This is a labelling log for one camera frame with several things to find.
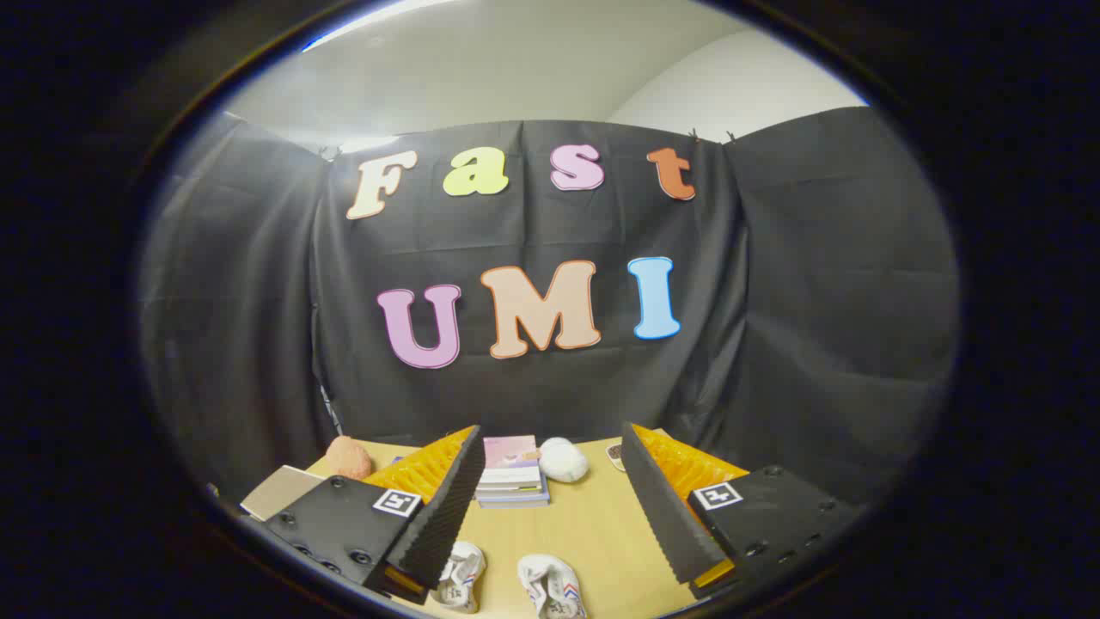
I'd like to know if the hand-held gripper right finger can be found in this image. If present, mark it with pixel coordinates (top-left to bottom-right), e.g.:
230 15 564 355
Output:
620 422 860 600

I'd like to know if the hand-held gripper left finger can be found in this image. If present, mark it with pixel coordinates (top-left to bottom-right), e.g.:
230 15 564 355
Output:
265 425 486 604

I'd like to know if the white sneaker shoe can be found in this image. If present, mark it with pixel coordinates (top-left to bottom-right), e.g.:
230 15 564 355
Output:
517 554 589 619
432 541 487 614

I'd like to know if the beige fabric storage box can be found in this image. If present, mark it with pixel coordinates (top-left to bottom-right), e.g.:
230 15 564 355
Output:
240 465 326 522

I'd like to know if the thick white paperback book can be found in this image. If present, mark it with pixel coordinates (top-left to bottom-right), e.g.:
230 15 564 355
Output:
475 469 547 497

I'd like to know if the pink cover book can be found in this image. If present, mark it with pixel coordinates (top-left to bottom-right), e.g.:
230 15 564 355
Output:
478 435 544 475

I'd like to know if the white plush ball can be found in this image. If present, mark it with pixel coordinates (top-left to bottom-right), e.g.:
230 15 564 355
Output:
538 437 590 483

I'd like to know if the orange plush toy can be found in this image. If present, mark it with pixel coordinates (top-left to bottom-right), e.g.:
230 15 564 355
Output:
325 436 373 481

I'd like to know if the black backdrop cloth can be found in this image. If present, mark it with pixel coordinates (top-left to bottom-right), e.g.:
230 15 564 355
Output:
137 107 962 508

